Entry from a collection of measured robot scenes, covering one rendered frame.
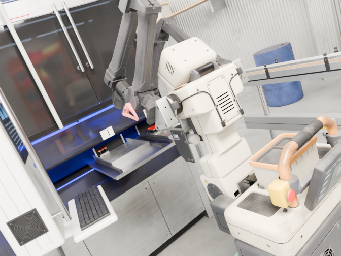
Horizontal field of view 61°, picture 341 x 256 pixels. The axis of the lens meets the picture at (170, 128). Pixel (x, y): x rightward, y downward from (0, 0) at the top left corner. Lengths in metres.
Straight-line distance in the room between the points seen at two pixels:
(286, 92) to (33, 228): 3.78
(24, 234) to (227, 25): 5.00
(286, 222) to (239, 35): 4.88
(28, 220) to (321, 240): 1.07
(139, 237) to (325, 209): 1.39
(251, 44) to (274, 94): 1.42
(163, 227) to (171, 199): 0.21
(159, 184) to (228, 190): 0.94
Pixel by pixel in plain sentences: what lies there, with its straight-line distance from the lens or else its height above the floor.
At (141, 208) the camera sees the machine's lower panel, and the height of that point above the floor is 0.44.
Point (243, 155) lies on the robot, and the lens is 1.33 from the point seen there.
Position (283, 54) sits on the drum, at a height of 0.70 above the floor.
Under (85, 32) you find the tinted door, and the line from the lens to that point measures 1.95.
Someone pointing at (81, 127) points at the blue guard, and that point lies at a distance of 1.87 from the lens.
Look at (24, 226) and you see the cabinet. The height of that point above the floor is 0.96.
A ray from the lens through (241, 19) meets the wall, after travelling 5.57.
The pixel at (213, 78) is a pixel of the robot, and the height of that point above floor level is 1.21.
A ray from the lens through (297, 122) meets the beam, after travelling 2.43.
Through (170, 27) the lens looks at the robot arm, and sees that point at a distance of 1.60.
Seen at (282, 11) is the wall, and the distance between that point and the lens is 5.32.
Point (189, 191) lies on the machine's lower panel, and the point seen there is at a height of 0.32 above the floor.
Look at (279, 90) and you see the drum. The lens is 4.43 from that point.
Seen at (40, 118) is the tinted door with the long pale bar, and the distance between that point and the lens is 1.83.
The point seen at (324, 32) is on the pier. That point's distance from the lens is 5.07.
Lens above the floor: 1.40
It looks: 15 degrees down
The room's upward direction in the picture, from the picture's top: 22 degrees counter-clockwise
